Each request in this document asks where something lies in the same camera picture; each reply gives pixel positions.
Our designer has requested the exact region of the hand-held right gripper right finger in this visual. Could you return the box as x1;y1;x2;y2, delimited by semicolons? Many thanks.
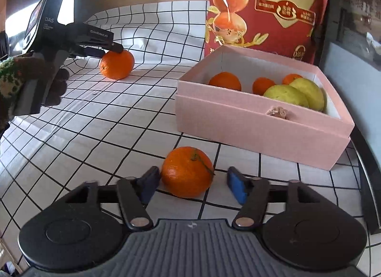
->
227;166;320;230

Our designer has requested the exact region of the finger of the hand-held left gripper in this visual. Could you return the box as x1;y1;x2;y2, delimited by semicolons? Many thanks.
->
68;46;105;58
80;40;124;54

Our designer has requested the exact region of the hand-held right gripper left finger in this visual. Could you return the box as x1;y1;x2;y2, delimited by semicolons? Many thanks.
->
65;166;161;230

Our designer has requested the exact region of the large orange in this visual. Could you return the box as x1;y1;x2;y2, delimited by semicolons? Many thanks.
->
100;50;135;80

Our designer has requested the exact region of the tangerine with thin stem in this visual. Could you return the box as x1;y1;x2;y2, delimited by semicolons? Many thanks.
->
161;146;215;198

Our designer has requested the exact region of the pink cardboard box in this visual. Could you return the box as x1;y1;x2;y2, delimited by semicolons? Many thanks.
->
175;45;355;171

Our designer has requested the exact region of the yellow-green lemon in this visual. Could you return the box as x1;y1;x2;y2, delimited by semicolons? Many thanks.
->
289;78;326;113
263;85;310;109

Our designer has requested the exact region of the orange tangerine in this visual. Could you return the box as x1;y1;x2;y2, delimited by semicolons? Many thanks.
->
252;77;277;96
282;74;303;85
208;71;242;92

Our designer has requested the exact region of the person's left hand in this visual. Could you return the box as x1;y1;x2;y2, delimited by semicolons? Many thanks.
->
0;55;70;135

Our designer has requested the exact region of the red snack bag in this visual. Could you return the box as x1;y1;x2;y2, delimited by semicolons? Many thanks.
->
204;0;332;65

